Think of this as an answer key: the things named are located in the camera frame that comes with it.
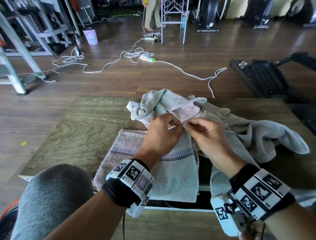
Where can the person's right hand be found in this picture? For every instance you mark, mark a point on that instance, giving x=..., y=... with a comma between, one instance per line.
x=212, y=143

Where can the person's left hand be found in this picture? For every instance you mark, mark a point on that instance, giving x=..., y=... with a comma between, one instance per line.
x=160, y=138

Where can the grey towel striped border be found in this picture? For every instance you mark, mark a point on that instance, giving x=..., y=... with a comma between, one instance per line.
x=172, y=180

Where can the heap of grey towels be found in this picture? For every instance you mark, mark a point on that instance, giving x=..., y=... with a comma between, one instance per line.
x=259, y=138

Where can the black basket orange rim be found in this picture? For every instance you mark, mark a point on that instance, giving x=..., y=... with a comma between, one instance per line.
x=7, y=222

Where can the person's right forearm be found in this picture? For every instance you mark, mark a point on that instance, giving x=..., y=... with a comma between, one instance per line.
x=291, y=225

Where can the person's left forearm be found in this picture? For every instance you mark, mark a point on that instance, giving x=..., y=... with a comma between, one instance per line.
x=93, y=220

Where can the person's left leg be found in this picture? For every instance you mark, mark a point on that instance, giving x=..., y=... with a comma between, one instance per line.
x=49, y=197

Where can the low wooden table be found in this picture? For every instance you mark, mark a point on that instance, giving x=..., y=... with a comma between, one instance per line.
x=172, y=209

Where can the white green power strip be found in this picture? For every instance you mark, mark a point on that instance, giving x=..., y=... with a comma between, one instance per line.
x=149, y=38
x=147, y=58

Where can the silver metal part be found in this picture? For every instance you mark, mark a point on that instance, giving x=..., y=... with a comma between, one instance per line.
x=243, y=64

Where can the black perforated platform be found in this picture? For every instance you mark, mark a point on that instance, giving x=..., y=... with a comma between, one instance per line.
x=266, y=76

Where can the white folding table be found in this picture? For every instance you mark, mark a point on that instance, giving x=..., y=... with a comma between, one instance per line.
x=184, y=24

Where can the blue water bottle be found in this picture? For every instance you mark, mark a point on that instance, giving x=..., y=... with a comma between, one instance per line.
x=183, y=22

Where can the flat white power strip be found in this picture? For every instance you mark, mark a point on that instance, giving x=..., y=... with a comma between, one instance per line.
x=76, y=51

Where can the purple waste bin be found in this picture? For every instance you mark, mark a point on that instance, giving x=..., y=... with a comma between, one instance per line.
x=90, y=36

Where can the black elliptical trainer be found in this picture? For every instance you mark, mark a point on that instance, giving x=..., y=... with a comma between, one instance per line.
x=209, y=14

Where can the small yellow scrap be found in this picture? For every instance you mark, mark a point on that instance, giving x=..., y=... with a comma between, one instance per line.
x=24, y=143

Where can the black gym equipment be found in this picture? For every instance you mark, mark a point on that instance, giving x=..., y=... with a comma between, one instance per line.
x=259, y=14

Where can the grey weight machine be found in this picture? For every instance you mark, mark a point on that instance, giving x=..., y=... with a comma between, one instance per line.
x=49, y=32

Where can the black exercise bike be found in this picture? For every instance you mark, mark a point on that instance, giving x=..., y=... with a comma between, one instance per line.
x=303, y=10

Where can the orange padded gym machine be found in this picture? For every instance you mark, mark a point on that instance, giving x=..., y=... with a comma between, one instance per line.
x=14, y=49

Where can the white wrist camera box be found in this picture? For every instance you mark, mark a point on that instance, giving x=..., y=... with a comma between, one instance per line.
x=138, y=207
x=227, y=217

